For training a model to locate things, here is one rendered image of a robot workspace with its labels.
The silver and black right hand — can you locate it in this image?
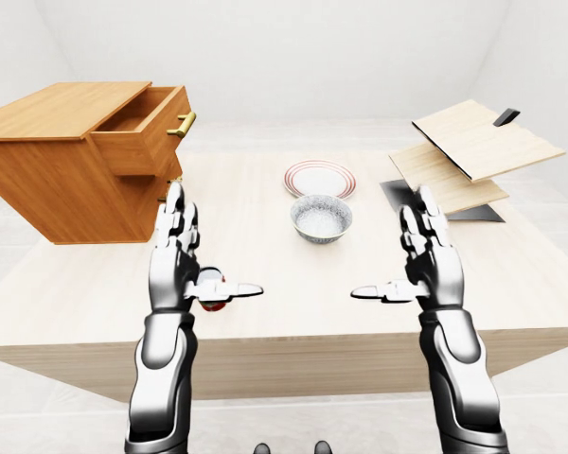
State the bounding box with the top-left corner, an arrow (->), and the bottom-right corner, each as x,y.
349,184 -> 467,313

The silver and black left hand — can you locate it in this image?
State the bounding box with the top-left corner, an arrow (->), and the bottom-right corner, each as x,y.
148,181 -> 266,313

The closed wooden drawer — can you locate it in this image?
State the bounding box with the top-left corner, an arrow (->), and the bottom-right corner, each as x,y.
153,149 -> 186,205
145,188 -> 172,240

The open wooden drawer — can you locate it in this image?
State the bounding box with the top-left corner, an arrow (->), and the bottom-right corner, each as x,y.
89,84 -> 194,178

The wooden cabinet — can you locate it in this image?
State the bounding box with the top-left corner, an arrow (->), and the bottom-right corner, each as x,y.
0,81 -> 195,246

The red mug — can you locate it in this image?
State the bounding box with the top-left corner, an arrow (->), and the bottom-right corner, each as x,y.
195,266 -> 229,314

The patterned blue-white bowl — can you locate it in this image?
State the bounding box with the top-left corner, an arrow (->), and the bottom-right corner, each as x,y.
290,193 -> 354,247

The pale wooden two-tier rack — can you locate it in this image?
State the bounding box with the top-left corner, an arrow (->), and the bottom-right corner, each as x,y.
379,98 -> 567,224

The white plate with red rings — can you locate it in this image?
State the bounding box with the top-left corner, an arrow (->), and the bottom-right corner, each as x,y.
283,159 -> 358,201

